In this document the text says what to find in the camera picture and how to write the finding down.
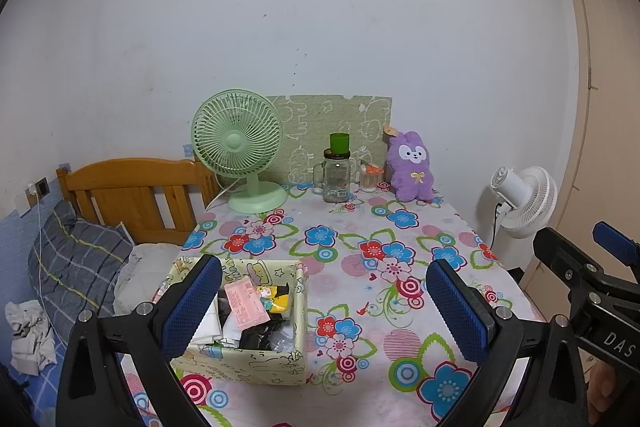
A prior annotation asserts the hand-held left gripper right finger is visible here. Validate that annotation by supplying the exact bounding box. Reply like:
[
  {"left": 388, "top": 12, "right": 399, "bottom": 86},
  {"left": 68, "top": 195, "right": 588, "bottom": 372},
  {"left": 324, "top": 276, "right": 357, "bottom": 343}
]
[{"left": 426, "top": 258, "right": 588, "bottom": 427}]

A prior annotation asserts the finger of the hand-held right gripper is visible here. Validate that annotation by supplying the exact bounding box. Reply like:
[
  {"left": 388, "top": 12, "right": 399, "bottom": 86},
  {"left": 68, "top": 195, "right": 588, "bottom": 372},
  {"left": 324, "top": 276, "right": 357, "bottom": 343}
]
[
  {"left": 532, "top": 227, "right": 608, "bottom": 303},
  {"left": 592, "top": 221, "right": 640, "bottom": 280}
]

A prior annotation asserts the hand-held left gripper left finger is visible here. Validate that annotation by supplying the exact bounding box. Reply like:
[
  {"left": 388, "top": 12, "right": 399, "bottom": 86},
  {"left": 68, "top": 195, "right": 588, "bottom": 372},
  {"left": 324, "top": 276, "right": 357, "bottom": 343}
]
[{"left": 56, "top": 255, "right": 223, "bottom": 427}]

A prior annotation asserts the white pack with pink label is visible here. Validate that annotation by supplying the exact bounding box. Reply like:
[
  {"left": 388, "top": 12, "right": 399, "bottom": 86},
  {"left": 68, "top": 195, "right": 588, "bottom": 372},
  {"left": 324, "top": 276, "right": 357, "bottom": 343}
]
[{"left": 224, "top": 279, "right": 271, "bottom": 329}]

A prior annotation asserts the yellow cartoon packet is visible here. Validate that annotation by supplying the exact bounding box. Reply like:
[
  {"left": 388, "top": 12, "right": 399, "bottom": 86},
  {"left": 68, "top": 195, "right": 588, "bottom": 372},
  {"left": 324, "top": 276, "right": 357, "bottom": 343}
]
[{"left": 255, "top": 283, "right": 292, "bottom": 314}]

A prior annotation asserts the cream cartoon print storage box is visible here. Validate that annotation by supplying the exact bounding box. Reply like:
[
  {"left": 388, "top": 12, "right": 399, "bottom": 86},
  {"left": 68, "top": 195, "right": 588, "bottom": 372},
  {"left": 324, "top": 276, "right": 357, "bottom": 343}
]
[{"left": 155, "top": 257, "right": 308, "bottom": 386}]

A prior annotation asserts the clear plastic case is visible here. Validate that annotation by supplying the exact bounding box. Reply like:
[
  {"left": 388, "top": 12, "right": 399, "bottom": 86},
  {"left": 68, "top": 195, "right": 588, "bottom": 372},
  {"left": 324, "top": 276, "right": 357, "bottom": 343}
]
[{"left": 270, "top": 324, "right": 302, "bottom": 353}]

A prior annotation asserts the person's right hand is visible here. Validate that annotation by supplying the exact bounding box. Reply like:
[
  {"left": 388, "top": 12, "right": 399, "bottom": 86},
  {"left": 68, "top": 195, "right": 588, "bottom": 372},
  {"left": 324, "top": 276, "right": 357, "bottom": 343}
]
[{"left": 589, "top": 361, "right": 620, "bottom": 426}]

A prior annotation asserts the white quilt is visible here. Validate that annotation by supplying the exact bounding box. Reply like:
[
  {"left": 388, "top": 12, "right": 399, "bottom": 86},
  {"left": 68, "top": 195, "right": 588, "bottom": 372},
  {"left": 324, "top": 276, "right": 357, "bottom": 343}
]
[{"left": 114, "top": 242, "right": 182, "bottom": 315}]

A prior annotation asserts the white floor fan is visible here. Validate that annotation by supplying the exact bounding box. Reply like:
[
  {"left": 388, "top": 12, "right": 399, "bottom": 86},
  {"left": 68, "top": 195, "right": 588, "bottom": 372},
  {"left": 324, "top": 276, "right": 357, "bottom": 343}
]
[{"left": 490, "top": 165, "right": 558, "bottom": 240}]

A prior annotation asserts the grey plaid pillow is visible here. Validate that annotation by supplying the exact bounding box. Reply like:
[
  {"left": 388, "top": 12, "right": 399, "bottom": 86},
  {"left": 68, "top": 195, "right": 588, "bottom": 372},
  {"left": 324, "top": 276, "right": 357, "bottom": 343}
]
[{"left": 27, "top": 199, "right": 136, "bottom": 348}]

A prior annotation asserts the beige door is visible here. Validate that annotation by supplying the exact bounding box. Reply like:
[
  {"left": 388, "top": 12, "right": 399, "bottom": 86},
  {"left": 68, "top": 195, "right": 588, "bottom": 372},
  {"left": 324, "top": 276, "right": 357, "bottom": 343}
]
[{"left": 520, "top": 0, "right": 640, "bottom": 298}]

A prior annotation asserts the floral tablecloth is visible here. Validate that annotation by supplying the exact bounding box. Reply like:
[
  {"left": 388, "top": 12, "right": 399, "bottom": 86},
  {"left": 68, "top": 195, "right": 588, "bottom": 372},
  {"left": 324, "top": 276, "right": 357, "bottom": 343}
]
[{"left": 117, "top": 182, "right": 548, "bottom": 427}]

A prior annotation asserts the purple plush toy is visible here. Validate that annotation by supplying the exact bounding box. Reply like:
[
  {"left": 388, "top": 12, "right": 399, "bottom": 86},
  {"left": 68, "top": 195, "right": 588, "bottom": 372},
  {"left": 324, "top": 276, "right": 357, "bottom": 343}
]
[{"left": 384, "top": 125, "right": 435, "bottom": 202}]

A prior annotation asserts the wooden bed headboard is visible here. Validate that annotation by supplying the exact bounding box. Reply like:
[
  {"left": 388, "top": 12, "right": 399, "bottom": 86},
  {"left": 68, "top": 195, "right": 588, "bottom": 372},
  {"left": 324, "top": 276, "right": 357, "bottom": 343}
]
[{"left": 56, "top": 158, "right": 221, "bottom": 248}]

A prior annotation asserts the cotton swab jar orange lid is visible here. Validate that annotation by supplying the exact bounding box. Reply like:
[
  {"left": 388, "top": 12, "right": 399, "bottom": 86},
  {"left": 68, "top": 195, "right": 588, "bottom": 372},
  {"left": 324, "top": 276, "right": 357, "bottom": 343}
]
[{"left": 360, "top": 165, "right": 381, "bottom": 192}]

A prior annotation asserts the green desk fan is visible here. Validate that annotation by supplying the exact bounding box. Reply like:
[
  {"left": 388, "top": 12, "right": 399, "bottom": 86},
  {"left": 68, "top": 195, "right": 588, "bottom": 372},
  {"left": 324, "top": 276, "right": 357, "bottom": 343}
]
[{"left": 191, "top": 89, "right": 289, "bottom": 214}]

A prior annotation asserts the white crumpled cloth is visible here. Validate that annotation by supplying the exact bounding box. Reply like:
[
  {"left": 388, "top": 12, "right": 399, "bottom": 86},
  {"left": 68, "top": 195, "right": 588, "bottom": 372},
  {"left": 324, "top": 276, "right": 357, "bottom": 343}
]
[{"left": 5, "top": 299, "right": 57, "bottom": 376}]

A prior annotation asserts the blue bed sheet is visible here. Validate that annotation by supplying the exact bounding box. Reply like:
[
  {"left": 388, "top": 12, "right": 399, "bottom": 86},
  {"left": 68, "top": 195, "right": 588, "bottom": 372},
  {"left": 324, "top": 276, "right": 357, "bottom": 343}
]
[{"left": 0, "top": 207, "right": 131, "bottom": 427}]

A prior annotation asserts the glass mug jar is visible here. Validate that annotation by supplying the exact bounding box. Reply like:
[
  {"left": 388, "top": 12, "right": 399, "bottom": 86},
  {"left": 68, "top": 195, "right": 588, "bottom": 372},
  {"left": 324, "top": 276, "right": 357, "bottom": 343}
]
[{"left": 313, "top": 149, "right": 355, "bottom": 204}]

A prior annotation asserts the green patterned board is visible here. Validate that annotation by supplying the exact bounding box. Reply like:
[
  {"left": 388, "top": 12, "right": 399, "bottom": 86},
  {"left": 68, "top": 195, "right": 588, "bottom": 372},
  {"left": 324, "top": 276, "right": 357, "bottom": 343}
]
[{"left": 265, "top": 94, "right": 392, "bottom": 188}]

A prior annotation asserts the black fan cable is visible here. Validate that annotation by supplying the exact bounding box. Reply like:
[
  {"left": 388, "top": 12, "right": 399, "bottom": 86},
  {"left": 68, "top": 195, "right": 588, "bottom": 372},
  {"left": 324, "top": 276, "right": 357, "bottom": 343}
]
[{"left": 492, "top": 202, "right": 504, "bottom": 251}]

